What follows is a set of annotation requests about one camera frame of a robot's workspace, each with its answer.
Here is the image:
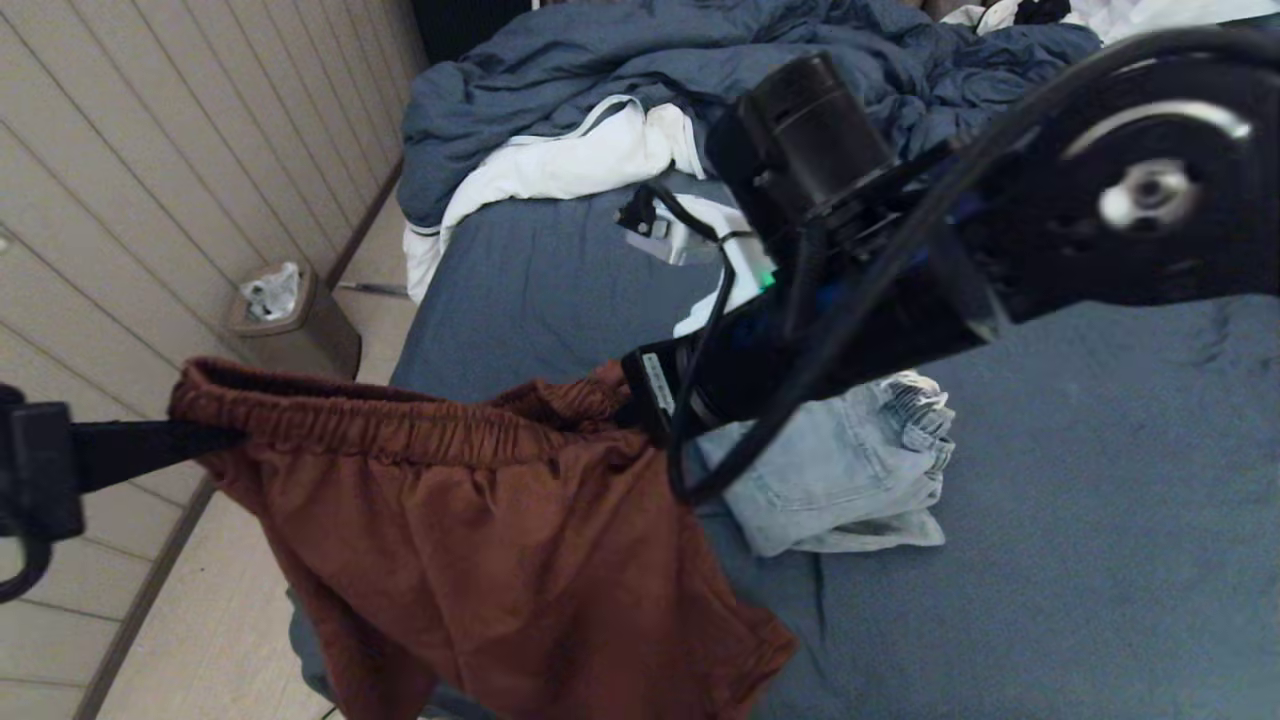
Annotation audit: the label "bed with blue sheet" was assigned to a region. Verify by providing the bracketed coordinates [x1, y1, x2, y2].
[287, 170, 1280, 720]

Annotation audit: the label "clear plastic bag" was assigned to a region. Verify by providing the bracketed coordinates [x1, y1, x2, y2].
[240, 260, 301, 321]

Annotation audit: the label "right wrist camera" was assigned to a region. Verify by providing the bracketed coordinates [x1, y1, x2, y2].
[617, 52, 901, 337]

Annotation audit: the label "brown trash bin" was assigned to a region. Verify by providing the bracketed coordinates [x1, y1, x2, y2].
[225, 260, 363, 394]

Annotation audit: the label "brown shorts with white print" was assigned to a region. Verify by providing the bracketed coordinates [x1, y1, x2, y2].
[168, 357, 799, 720]

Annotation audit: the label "light blue denim shorts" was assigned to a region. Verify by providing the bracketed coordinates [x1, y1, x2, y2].
[698, 370, 957, 558]

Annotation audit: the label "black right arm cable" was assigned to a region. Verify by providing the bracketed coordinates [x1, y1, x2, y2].
[665, 25, 1280, 506]

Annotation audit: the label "crumpled blue duvet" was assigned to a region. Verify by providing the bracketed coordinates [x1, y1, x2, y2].
[397, 0, 1101, 231]

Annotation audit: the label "black furniture panel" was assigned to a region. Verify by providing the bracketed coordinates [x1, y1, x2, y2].
[410, 0, 541, 63]

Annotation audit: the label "white clothes pile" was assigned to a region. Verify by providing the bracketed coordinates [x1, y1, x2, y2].
[940, 0, 1280, 41]

